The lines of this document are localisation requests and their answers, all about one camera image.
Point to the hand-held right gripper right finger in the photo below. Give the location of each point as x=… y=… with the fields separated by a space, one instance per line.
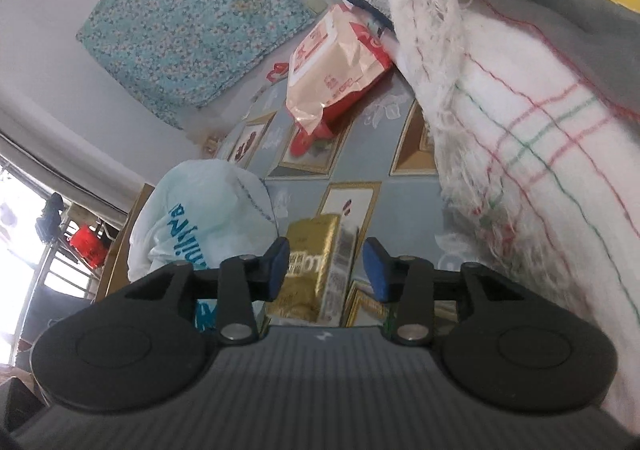
x=376 y=271

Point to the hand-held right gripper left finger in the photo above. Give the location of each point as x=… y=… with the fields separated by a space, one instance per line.
x=276 y=269

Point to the gold foil packet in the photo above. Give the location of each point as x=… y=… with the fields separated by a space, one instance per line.
x=305 y=275

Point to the brown cardboard box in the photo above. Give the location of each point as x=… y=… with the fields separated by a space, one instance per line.
x=120 y=250

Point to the white plastic bag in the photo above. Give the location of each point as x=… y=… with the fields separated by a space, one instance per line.
x=200 y=215

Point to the fruit print tablecloth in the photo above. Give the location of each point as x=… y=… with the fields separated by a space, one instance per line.
x=310 y=175

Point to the white checked fringed blanket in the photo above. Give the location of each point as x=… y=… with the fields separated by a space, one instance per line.
x=525 y=155

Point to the red bag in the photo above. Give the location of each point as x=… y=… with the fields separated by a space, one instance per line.
x=89 y=245

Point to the red peach wipes pack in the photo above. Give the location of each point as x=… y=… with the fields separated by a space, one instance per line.
x=335 y=65

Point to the dark blue hanging clothing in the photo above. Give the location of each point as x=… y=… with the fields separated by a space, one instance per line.
x=49 y=215

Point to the teal floral cloth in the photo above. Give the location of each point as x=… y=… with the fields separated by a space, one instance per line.
x=185 y=15

